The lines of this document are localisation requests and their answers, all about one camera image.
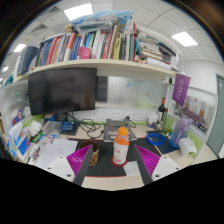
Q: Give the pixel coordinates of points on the blue printed box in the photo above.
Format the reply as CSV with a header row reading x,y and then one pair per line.
x,y
21,143

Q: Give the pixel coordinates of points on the black red-edged desk mat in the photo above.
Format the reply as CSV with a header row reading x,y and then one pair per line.
x,y
106,151

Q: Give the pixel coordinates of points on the crumpled white tissues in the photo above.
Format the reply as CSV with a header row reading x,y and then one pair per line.
x,y
33,128

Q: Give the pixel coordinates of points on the flat round red coaster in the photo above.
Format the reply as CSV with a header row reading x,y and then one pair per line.
x,y
115,163

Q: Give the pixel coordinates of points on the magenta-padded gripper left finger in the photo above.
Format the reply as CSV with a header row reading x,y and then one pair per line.
x,y
63,166

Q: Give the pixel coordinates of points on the white tissue pack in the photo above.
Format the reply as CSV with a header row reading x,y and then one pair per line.
x,y
187,146

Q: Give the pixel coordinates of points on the dark wine bottle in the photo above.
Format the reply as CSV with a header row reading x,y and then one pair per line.
x,y
161,110

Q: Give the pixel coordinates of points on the white lidded jar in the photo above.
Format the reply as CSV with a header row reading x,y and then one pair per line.
x,y
152,119

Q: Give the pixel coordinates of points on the dark blue mouse pad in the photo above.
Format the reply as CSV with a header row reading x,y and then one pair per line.
x,y
165,149

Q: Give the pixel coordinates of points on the green clear drinking glass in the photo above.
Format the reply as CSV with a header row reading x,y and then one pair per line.
x,y
167,126

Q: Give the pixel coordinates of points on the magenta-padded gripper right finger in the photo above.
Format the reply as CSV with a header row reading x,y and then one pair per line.
x,y
165,166

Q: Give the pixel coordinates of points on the group photo poster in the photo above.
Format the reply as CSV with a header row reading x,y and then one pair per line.
x,y
196,115

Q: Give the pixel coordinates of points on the ceiling lights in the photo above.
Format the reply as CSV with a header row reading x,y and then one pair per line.
x,y
78,11

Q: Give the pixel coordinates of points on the clear plastic box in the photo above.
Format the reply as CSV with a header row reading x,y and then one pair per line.
x,y
51,127

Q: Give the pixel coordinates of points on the orange-capped drink bottle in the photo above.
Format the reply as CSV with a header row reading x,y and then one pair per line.
x,y
121,148

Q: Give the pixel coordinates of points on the white paper notebook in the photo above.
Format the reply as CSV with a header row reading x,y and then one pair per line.
x,y
55,151

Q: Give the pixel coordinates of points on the small blue device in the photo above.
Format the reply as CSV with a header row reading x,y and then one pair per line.
x,y
68,126

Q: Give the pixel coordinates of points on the black computer monitor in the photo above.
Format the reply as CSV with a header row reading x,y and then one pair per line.
x,y
61,90

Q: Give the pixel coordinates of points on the white wall outlet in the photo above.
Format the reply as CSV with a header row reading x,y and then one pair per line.
x,y
129,115
140,115
116,116

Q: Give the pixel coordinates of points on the purple hanging pennant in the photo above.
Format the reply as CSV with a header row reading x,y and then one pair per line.
x,y
180,89

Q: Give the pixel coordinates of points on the white paper napkin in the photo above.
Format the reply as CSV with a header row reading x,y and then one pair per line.
x,y
131,169

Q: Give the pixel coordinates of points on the grey door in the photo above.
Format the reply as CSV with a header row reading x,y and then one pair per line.
x,y
217,120

